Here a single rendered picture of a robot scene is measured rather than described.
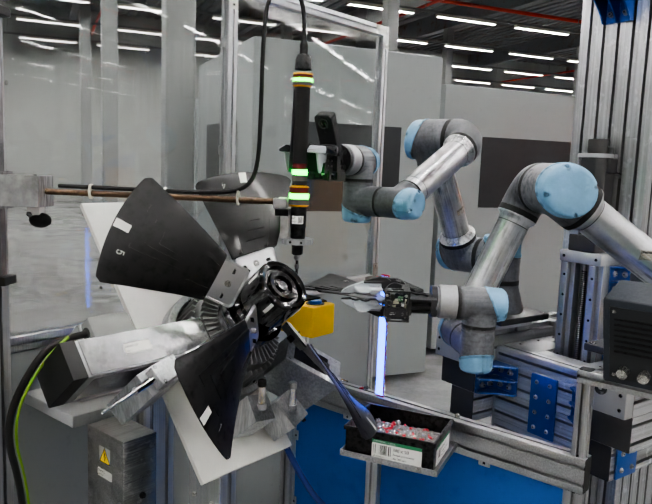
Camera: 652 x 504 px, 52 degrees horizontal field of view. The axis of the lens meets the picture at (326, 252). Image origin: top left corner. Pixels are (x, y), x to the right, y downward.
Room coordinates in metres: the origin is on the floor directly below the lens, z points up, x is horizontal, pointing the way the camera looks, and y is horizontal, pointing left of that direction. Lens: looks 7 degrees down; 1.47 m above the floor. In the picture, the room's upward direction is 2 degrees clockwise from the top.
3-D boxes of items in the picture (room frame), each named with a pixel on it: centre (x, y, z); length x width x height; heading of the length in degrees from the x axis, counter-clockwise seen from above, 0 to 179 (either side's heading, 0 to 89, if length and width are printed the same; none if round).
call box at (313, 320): (1.94, 0.06, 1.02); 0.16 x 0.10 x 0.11; 50
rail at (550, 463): (1.69, -0.24, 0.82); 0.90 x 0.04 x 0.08; 50
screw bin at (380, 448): (1.52, -0.19, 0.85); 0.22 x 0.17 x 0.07; 66
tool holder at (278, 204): (1.48, 0.07, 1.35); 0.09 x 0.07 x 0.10; 85
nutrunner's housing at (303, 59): (1.47, 0.06, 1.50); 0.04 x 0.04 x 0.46
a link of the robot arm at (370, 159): (1.72, -0.07, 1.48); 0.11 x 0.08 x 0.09; 150
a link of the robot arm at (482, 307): (1.47, -0.35, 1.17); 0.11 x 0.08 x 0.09; 87
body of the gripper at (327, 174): (1.58, 0.00, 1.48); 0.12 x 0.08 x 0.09; 150
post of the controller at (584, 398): (1.41, -0.57, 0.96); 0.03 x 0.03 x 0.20; 50
